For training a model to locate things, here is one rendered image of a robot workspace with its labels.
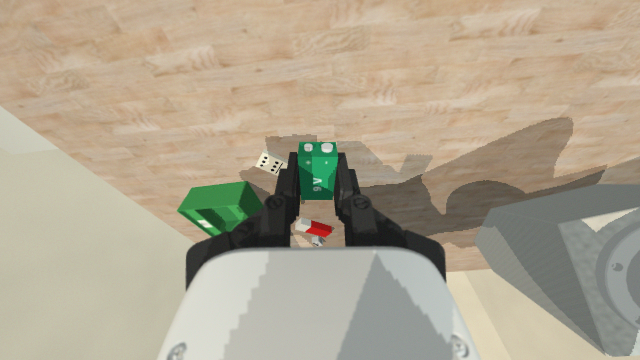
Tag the white domino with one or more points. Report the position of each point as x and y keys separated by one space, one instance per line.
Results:
x=271 y=162

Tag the green 9v battery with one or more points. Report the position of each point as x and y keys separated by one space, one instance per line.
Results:
x=317 y=162

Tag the green rack of bins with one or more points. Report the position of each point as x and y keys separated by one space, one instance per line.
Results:
x=220 y=195

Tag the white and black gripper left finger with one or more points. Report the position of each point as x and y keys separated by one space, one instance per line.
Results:
x=270 y=226

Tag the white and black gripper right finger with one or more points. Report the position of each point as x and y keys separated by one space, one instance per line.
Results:
x=365 y=226

